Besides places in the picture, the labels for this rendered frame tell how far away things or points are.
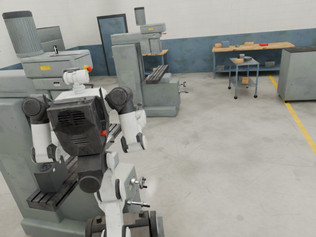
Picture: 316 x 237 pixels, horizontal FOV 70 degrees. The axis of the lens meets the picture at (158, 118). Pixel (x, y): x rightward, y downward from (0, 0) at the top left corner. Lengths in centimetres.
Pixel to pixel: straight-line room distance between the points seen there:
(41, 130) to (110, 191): 62
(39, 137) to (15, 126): 96
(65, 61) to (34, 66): 29
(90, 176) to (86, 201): 124
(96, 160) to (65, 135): 22
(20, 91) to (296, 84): 499
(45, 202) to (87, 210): 74
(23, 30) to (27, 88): 44
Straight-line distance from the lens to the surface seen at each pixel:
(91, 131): 112
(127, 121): 118
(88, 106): 106
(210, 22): 808
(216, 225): 274
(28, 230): 311
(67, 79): 124
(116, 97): 113
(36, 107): 125
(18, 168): 258
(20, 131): 226
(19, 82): 219
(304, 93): 574
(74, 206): 262
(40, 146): 133
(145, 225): 202
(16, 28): 207
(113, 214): 176
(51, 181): 189
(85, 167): 128
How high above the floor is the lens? 211
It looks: 25 degrees down
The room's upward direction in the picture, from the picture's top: 6 degrees counter-clockwise
